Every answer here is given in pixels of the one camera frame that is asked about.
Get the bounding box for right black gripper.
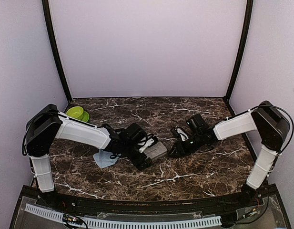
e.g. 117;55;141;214
168;132;204;156

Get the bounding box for teal glasses case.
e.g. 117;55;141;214
144;142;167;161

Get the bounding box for blue cleaning cloth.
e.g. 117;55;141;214
93;149;119;168

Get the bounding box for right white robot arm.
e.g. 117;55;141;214
168;101;294;207

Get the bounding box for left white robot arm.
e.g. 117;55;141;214
22;104;158;208

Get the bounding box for green plate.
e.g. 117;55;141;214
81;111;90;122

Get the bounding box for green bowl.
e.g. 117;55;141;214
66;106;84;120

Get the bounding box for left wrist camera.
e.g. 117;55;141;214
125;123;158;153

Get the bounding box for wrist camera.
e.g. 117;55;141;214
125;123;158;153
170;114;209;143

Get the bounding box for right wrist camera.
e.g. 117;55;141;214
170;114;209;143

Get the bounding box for black front rail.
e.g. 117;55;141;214
20;185;278;217

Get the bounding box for white slotted cable duct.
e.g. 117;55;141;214
24;204;222;229

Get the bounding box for left black frame post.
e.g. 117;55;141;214
41;0;72;103

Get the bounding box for black frame post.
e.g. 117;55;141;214
223;0;253;103
41;0;72;103

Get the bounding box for right black frame post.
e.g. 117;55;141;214
223;0;253;103

